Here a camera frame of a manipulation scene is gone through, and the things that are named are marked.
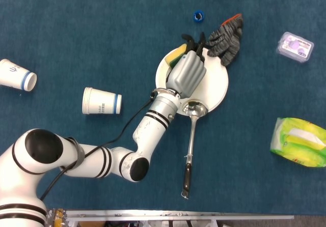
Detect aluminium frame rail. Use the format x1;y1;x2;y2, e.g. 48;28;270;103
65;210;295;222

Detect paper cup trident logo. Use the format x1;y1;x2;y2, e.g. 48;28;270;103
0;58;38;92

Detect crinkled plastic wrapped bundle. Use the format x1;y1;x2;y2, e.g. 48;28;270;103
45;208;67;227

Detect white round plate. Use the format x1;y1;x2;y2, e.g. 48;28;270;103
154;44;229;116

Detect blue bottle cap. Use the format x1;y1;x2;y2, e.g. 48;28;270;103
193;10;206;23

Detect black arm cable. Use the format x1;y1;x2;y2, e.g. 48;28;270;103
39;89;158;202

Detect green yellow wipes pack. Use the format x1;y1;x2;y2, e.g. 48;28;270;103
269;117;326;168

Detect green yellow sponge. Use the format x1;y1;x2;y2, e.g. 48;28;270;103
165;43;188;70

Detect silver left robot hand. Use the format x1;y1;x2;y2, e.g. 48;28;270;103
165;32;207;99

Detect clear box purple label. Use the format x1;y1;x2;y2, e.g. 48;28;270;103
275;31;315;65

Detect steel ladle dark handle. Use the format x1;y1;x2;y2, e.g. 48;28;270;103
180;101;209;200

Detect grey striped work glove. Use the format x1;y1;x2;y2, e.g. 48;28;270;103
204;13;245;67

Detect paper cup printed text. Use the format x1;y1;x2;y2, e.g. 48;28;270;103
81;87;123;115

